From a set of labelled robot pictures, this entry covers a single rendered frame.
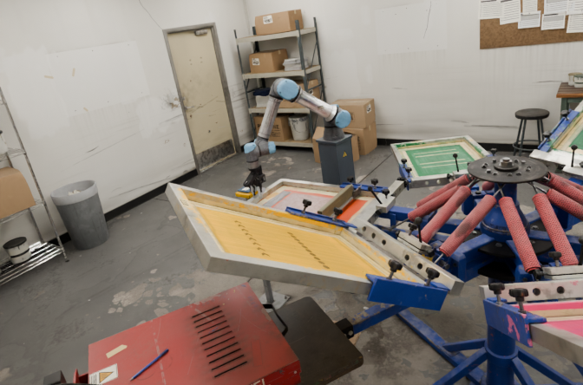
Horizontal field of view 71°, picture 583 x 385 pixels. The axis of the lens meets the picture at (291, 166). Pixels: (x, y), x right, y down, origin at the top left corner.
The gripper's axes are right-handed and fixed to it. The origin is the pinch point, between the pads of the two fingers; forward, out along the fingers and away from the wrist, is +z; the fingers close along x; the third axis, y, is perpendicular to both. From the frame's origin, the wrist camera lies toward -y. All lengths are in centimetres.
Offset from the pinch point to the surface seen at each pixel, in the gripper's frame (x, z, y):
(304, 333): -92, 3, -85
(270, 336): -94, -13, -105
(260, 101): 271, 17, 335
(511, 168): -145, -34, -3
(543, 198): -158, -27, -13
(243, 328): -83, -13, -105
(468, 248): -133, -4, -21
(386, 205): -91, -10, -5
